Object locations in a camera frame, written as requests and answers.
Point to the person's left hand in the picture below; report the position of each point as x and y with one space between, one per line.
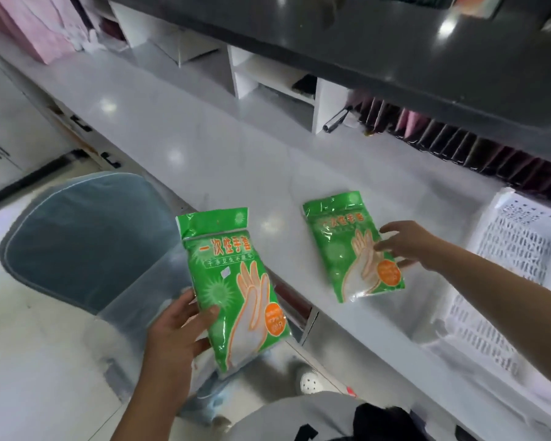
170 349

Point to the pink paper bag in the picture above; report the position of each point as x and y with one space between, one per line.
32 22

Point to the blue-grey chair with plastic cover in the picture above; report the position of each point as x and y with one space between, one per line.
82 238

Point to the person's right forearm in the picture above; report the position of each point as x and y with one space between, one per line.
509 303

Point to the white plastic bag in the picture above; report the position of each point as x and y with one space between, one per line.
87 41

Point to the row of dark folders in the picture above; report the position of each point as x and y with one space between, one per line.
463 144

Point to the person's right hand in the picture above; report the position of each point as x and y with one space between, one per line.
415 243

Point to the person's left forearm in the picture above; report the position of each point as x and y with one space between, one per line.
154 420

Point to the grey shorts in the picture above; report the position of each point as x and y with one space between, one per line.
294 420

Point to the person's right thumb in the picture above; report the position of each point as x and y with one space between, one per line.
392 227

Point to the person's left thumb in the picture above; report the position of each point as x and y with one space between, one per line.
202 323

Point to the white shelf organizer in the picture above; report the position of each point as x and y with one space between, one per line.
275 73

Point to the black object in shelf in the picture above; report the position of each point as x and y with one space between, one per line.
305 85

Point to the white cabinet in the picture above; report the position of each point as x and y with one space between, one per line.
9 123

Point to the black fabric item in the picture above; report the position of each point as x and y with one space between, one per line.
385 424

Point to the white plastic mesh basket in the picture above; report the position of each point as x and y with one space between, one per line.
500 289

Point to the black glossy upper counter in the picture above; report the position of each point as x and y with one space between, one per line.
395 50

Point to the white clog shoe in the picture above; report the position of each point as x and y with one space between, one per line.
312 382

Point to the green disposable glove packet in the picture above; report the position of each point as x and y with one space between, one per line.
220 270
335 234

